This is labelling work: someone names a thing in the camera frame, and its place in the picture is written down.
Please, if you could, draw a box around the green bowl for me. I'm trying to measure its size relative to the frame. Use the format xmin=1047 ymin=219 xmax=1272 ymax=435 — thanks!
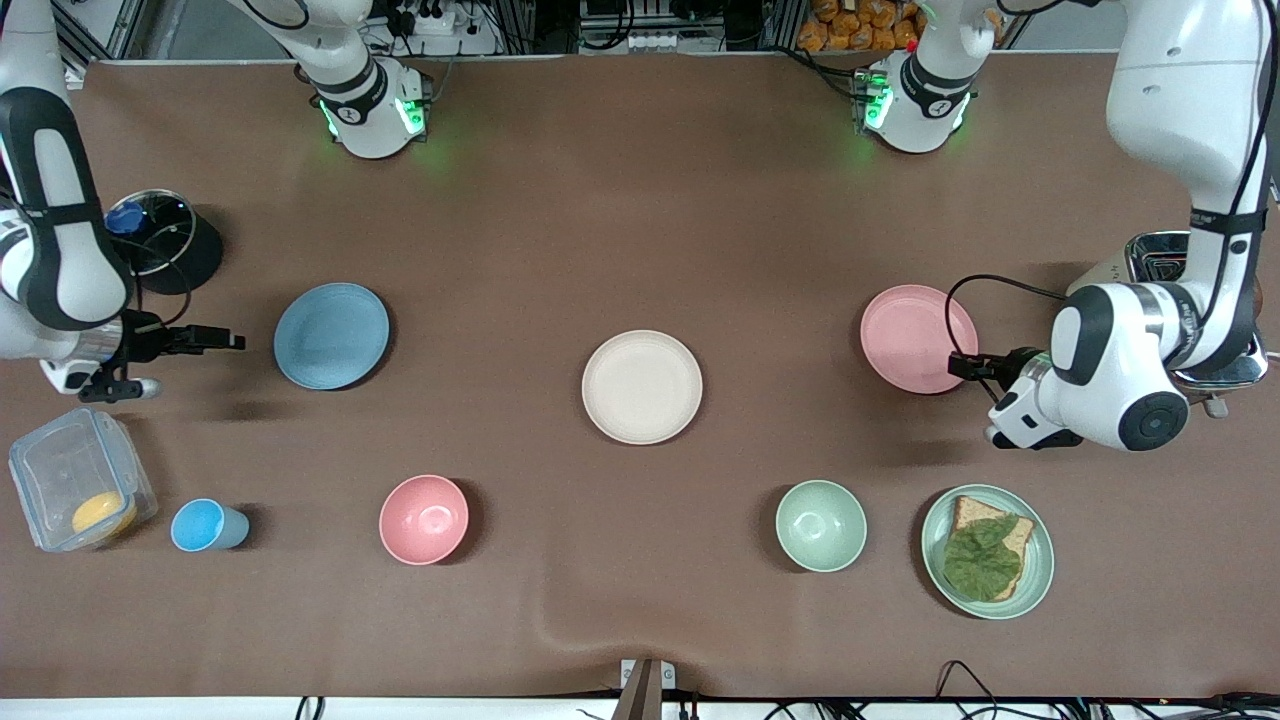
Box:
xmin=775 ymin=480 xmax=869 ymax=574

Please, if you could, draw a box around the metal table clamp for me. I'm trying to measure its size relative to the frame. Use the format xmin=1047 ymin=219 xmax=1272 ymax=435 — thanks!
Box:
xmin=612 ymin=658 xmax=676 ymax=720

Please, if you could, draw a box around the blue cup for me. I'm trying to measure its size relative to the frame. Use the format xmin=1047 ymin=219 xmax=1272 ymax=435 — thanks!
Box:
xmin=170 ymin=498 xmax=251 ymax=553

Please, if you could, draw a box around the green plate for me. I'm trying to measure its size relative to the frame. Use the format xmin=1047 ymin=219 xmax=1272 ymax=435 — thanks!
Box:
xmin=920 ymin=484 xmax=1056 ymax=621

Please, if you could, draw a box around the pink bowl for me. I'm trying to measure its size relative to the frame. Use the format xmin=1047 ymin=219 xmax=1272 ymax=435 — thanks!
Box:
xmin=378 ymin=474 xmax=471 ymax=567

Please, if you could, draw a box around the green lettuce leaf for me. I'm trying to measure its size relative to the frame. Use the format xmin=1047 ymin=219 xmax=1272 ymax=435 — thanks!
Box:
xmin=943 ymin=515 xmax=1023 ymax=603

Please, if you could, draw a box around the beige plate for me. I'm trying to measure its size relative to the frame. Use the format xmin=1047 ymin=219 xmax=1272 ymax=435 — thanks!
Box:
xmin=581 ymin=329 xmax=704 ymax=446

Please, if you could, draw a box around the orange snack bag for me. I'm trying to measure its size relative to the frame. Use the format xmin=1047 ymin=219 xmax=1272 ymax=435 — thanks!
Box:
xmin=797 ymin=0 xmax=926 ymax=53

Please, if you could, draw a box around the white power strip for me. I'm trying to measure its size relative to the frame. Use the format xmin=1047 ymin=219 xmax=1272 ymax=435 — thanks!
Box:
xmin=385 ymin=0 xmax=501 ymax=56

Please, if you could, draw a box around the clear plastic container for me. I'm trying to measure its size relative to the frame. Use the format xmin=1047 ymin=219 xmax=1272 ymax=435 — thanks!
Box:
xmin=8 ymin=406 xmax=159 ymax=554

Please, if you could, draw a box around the pink plate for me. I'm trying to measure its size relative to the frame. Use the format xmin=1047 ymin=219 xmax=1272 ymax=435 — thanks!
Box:
xmin=860 ymin=284 xmax=980 ymax=396

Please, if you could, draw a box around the silver toaster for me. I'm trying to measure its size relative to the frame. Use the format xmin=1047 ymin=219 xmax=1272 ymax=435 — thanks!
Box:
xmin=1065 ymin=230 xmax=1269 ymax=419

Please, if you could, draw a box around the brown table cloth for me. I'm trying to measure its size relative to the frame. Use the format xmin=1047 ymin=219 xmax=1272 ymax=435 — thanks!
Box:
xmin=0 ymin=55 xmax=1280 ymax=701

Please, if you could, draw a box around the toast slice under lettuce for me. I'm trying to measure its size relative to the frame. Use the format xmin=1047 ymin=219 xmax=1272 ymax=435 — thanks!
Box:
xmin=945 ymin=495 xmax=1036 ymax=601

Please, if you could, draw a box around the orange round food piece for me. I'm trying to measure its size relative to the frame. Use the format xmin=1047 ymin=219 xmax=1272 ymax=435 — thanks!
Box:
xmin=72 ymin=490 xmax=138 ymax=536

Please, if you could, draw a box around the black saucepan with blue handle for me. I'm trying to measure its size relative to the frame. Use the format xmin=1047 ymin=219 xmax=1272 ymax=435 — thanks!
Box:
xmin=105 ymin=188 xmax=226 ymax=296

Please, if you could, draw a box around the glass lid with blue knob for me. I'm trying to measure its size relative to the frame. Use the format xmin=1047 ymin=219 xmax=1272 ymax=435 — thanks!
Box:
xmin=105 ymin=190 xmax=196 ymax=276

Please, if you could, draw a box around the blue plate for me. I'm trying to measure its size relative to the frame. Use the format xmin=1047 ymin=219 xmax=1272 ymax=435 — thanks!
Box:
xmin=273 ymin=282 xmax=391 ymax=391

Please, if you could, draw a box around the black looped floor cable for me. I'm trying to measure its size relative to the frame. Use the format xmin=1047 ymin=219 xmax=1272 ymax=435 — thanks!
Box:
xmin=935 ymin=660 xmax=1001 ymax=703

